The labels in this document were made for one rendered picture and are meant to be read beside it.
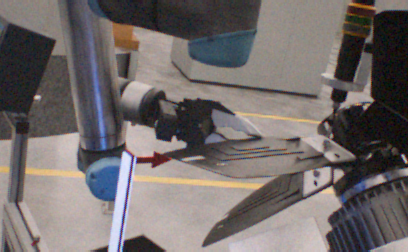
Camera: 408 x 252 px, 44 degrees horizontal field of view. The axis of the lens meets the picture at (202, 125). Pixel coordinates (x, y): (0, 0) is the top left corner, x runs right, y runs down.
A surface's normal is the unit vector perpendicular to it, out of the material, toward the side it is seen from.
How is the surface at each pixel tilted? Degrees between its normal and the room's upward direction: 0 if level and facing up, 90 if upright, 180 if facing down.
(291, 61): 90
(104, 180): 90
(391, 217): 59
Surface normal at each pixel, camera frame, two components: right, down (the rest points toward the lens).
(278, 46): 0.25, 0.32
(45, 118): 0.68, 0.32
